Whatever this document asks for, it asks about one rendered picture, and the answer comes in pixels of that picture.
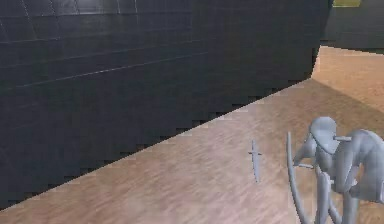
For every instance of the window with green view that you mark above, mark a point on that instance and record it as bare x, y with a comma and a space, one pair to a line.
346, 2

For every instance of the small grey dagger-shaped piece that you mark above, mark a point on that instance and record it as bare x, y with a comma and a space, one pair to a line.
255, 163

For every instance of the grey abstract sculpture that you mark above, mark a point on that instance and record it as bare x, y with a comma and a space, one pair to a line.
325, 133

